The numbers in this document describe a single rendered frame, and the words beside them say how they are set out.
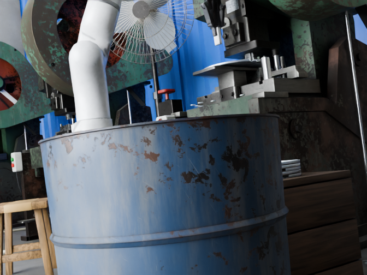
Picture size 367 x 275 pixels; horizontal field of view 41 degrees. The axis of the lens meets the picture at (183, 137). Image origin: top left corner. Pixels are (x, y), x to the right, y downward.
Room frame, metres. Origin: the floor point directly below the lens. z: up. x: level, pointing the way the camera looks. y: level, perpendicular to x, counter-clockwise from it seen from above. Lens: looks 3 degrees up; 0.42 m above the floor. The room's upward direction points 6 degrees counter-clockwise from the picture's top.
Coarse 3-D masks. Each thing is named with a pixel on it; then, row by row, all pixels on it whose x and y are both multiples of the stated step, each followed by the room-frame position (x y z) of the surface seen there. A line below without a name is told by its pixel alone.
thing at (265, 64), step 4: (264, 56) 1.92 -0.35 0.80; (264, 60) 1.91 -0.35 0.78; (268, 60) 1.91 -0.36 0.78; (264, 64) 1.91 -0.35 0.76; (268, 64) 1.91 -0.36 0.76; (264, 68) 1.91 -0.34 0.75; (268, 68) 1.91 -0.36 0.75; (264, 72) 1.91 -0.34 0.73; (268, 72) 1.91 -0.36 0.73; (264, 76) 1.92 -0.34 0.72; (268, 76) 1.91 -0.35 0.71
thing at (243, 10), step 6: (240, 0) 2.00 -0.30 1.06; (246, 0) 2.00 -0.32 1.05; (240, 6) 1.99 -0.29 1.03; (246, 6) 1.99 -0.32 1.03; (252, 6) 2.02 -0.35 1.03; (258, 6) 2.04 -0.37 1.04; (246, 12) 1.99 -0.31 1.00; (252, 12) 2.01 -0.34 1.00; (258, 12) 2.04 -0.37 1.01; (264, 12) 2.06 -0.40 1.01; (270, 12) 2.09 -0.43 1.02; (258, 18) 2.06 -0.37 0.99; (264, 18) 2.07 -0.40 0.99; (270, 18) 2.09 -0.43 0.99
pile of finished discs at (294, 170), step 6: (282, 162) 1.27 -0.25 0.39; (288, 162) 1.29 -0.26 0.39; (294, 162) 1.31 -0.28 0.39; (282, 168) 1.27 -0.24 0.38; (288, 168) 1.29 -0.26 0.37; (294, 168) 1.30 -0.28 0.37; (282, 174) 1.27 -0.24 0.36; (288, 174) 1.29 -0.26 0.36; (294, 174) 1.30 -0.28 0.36; (300, 174) 1.34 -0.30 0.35
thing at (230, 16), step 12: (228, 0) 2.10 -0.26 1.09; (228, 12) 2.10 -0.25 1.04; (240, 12) 2.05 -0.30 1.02; (228, 24) 2.10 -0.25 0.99; (240, 24) 2.04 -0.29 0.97; (252, 24) 2.05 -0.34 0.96; (264, 24) 2.10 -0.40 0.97; (228, 36) 2.08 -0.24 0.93; (240, 36) 2.03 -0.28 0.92; (252, 36) 2.04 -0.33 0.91; (264, 36) 2.09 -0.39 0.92; (228, 48) 2.13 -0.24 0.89
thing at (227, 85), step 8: (200, 72) 1.96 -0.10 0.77; (208, 72) 1.96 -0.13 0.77; (216, 72) 1.98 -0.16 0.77; (224, 72) 2.00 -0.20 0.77; (232, 72) 1.99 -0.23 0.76; (240, 72) 2.01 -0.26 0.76; (248, 72) 2.07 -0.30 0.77; (224, 80) 2.03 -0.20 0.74; (232, 80) 2.00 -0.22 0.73; (240, 80) 2.01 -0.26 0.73; (224, 88) 2.03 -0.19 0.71; (232, 88) 2.00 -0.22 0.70; (224, 96) 2.04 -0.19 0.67; (232, 96) 2.00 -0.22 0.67
